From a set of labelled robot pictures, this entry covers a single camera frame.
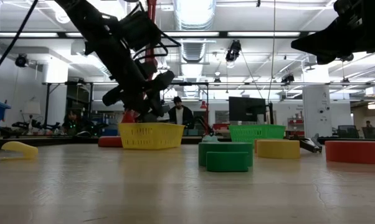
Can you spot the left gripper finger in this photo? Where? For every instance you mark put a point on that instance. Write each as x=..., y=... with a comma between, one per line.
x=157, y=104
x=137, y=105

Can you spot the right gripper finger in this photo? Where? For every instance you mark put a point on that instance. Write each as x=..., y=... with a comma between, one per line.
x=326, y=60
x=324, y=43

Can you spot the large green tape roll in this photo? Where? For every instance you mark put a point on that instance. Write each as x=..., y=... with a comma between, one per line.
x=225, y=147

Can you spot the black stapler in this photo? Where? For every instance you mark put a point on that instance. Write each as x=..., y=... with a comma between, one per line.
x=310, y=145

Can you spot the green rectangular block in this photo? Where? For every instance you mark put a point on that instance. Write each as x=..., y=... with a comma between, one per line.
x=227, y=161

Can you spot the orange-red tape roll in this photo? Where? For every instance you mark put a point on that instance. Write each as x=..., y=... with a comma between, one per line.
x=355, y=152

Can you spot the yellow tape roll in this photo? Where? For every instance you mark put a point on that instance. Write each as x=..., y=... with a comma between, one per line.
x=278, y=149

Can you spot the yellow stapler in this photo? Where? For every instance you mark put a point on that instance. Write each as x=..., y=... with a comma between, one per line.
x=22, y=150

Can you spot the black background robot arm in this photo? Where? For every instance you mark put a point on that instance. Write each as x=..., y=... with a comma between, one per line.
x=38, y=125

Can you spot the teal staple remover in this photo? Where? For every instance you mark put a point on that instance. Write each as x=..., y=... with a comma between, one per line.
x=210, y=139

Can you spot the person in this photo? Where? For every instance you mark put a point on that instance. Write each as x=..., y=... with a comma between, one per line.
x=368, y=124
x=71, y=119
x=180, y=116

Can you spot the yellow plastic basket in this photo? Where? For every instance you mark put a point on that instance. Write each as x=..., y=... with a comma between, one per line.
x=150, y=135

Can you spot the small black ceiling spotlight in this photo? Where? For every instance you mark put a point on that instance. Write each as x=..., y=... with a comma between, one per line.
x=217, y=80

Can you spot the black office chair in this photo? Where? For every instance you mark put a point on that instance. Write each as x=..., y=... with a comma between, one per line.
x=348, y=132
x=372, y=133

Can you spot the red white shelf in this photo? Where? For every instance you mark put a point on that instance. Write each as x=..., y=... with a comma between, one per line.
x=296, y=133

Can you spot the black computer monitor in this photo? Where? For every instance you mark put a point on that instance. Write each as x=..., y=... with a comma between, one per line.
x=246, y=109

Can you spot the white desk lamp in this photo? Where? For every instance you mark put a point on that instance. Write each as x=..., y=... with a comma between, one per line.
x=31, y=107

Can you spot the green plastic basket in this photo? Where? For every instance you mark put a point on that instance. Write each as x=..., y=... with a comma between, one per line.
x=256, y=132

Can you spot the black metal stand frame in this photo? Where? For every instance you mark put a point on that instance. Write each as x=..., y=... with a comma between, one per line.
x=190, y=84
x=47, y=102

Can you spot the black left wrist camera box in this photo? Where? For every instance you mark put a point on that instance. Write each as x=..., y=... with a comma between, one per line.
x=140, y=31

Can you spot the silver ventilation duct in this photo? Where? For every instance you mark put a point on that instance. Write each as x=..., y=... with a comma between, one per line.
x=193, y=18

